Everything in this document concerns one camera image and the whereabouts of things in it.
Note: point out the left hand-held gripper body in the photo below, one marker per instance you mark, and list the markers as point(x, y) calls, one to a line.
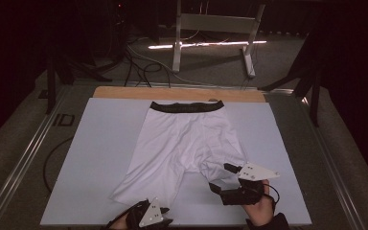
point(150, 214)

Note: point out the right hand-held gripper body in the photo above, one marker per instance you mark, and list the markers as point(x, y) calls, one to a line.
point(246, 193)

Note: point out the white shorts with black waistband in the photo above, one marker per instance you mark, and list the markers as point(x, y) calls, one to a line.
point(179, 143)

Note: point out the person's right hand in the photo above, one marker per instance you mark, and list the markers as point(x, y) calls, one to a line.
point(260, 212)

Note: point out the person's left hand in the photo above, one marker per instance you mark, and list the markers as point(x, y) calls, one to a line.
point(119, 225)

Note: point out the black stand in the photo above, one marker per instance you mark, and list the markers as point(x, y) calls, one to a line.
point(62, 76)
point(303, 80)

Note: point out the glowing light strip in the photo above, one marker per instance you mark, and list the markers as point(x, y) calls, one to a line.
point(204, 44)

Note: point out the grey metal stand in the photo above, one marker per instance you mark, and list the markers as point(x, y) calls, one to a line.
point(215, 24)

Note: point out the metal floor rail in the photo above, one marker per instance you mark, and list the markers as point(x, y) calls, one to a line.
point(22, 159)
point(335, 166)

